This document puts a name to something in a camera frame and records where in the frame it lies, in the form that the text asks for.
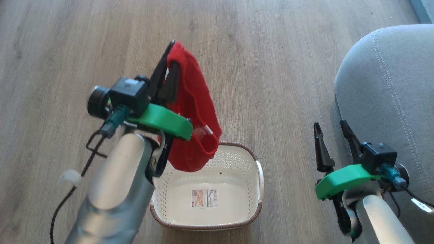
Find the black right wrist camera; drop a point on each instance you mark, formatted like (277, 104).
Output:
(379, 156)

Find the paper label sticker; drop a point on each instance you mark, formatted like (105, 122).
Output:
(204, 198)

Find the black round left wrist cap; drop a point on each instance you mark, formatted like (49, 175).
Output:
(97, 101)

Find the grey fabric sofa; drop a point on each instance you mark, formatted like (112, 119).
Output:
(390, 84)

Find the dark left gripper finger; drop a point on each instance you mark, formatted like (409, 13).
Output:
(172, 84)
(158, 76)

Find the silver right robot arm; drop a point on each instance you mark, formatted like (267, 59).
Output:
(379, 217)

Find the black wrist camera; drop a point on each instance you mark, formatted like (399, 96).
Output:
(379, 156)
(130, 93)

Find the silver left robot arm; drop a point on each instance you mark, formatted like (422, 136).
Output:
(115, 189)

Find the red and white garment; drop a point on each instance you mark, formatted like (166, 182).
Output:
(193, 98)

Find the teal right camera connector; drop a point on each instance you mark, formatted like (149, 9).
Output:
(393, 176)

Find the teal left camera connector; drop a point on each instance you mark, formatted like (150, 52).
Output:
(113, 122)

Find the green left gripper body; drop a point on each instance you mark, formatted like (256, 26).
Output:
(161, 120)

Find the white plastic laundry basket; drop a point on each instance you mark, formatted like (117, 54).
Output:
(237, 159)

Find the black round right wrist cap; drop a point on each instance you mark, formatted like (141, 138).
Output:
(404, 171)

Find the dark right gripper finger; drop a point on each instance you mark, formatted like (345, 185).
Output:
(352, 142)
(322, 152)

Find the black round wrist cap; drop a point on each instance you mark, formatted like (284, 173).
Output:
(404, 171)
(97, 101)

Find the teal camera connector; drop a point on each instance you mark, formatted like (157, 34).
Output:
(113, 122)
(393, 176)

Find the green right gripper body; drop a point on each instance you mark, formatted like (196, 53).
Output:
(342, 179)

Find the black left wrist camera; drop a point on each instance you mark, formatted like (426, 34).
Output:
(130, 93)

